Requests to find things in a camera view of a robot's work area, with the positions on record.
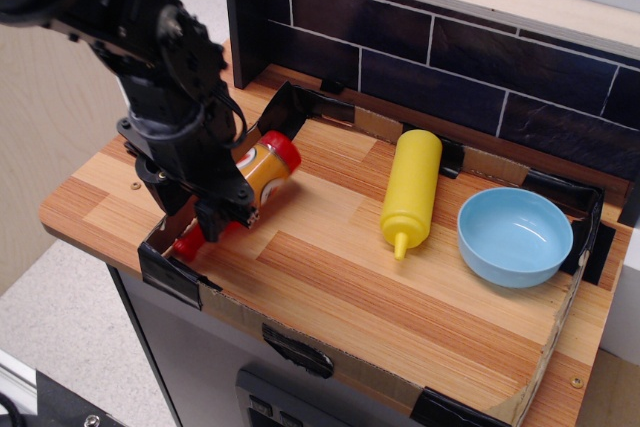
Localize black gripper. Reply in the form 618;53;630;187
118;101;254;243

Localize black cable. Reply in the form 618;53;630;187
214;86;251;148

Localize light blue bowl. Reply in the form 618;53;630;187
457;187;574;288

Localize cardboard fence with black tape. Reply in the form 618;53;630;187
139;84;615;426

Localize yellow mustard squeeze bottle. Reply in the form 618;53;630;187
380;130;443;261

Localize light wooden panel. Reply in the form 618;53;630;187
1;26;126;291

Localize dark tile backsplash panel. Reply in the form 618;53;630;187
222;0;640;228

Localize black base with screw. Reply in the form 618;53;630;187
1;371;123;426

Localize red hot sauce bottle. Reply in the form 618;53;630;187
169;130;301;261

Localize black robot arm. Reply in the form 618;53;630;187
1;0;257;242

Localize grey oven control panel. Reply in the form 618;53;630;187
235;369;347;427

